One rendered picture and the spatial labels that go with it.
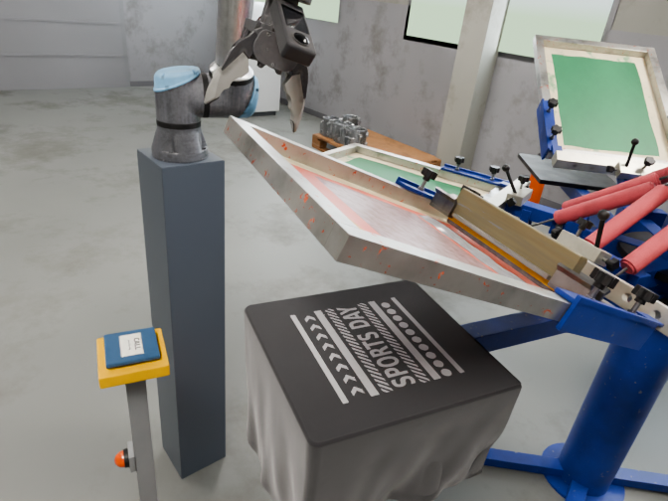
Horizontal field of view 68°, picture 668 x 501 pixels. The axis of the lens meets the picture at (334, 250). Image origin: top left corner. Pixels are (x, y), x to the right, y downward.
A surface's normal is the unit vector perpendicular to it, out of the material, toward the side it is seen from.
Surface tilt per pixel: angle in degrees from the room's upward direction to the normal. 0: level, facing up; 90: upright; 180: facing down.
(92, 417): 0
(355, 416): 0
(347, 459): 91
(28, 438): 0
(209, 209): 90
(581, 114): 32
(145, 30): 90
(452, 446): 93
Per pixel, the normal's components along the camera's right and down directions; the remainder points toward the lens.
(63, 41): 0.62, 0.41
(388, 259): 0.41, 0.46
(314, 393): 0.10, -0.88
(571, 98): 0.04, -0.51
